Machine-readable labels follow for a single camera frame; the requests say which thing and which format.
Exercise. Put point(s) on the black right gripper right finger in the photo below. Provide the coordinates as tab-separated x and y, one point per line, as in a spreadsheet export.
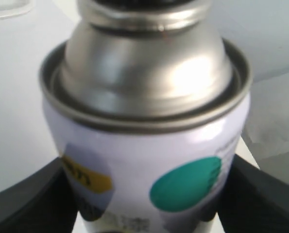
251	201

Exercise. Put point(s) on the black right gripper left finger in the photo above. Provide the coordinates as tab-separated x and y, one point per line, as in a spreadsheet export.
41	203

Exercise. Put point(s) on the polka dot spray can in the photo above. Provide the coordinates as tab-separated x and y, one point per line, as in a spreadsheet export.
146	103

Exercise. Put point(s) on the white plastic tray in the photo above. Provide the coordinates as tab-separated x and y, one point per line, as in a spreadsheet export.
14	8

